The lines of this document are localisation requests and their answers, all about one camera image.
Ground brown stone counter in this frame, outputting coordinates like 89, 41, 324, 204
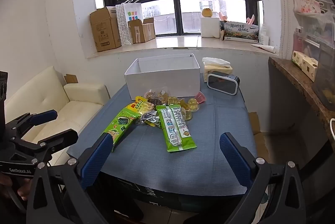
268, 57, 335, 141

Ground open brown cardboard box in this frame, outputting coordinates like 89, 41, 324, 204
128, 17, 156, 44

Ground marble window sill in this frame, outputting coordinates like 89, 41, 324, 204
86, 35, 278, 58

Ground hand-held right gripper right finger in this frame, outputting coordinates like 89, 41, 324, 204
219, 132, 307, 224

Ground landscape printed box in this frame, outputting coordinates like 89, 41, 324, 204
224, 20, 259, 44

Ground pile of jelly cups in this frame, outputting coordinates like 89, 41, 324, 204
144, 88, 201, 129

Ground tall brown cardboard box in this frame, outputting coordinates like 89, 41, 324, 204
90, 7, 122, 52

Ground person's left hand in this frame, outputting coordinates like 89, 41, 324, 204
0, 174, 33, 201

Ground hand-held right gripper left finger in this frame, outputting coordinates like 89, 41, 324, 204
26, 132, 116, 224

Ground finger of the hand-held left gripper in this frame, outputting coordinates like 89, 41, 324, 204
5, 109, 58, 139
9, 128, 79, 159

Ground silver black snack wrapper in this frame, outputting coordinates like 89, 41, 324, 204
136, 113, 161, 128

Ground yellow snack packet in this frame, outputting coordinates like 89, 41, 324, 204
135, 96, 155, 112

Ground white tube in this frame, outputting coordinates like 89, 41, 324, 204
251, 44, 276, 54

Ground green snack packet white label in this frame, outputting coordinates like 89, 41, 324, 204
156, 104, 197, 153

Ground pink jelly cup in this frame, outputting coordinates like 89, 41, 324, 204
195, 91, 207, 105

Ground white cube box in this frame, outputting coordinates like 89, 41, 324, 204
200, 16, 221, 38

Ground grey mirror digital clock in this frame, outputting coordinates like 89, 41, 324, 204
207, 70, 240, 95

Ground cream printed carton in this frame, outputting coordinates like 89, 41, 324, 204
291, 51, 318, 82

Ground cream leather sofa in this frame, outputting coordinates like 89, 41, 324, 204
5, 66, 110, 165

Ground green seaweed snack packet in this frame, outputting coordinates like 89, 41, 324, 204
102, 107, 142, 152

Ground white wire rack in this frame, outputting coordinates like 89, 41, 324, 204
293, 0, 335, 49

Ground polka dot paper bag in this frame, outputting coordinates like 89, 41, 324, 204
115, 3, 134, 46

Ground pink floral pouch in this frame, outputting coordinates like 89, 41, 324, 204
292, 0, 322, 14

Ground brown cardboard on floor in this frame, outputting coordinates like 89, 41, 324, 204
249, 111, 265, 162

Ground white cardboard box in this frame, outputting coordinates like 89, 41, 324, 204
124, 53, 201, 100

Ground clear plastic container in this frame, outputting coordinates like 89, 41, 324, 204
313, 44, 335, 112

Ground yellow tissue pack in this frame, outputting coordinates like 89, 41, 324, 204
202, 57, 233, 82

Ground blue tablecloth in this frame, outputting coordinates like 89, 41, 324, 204
67, 74, 258, 196

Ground white bag coloured squares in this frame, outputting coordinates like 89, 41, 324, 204
122, 0, 143, 23

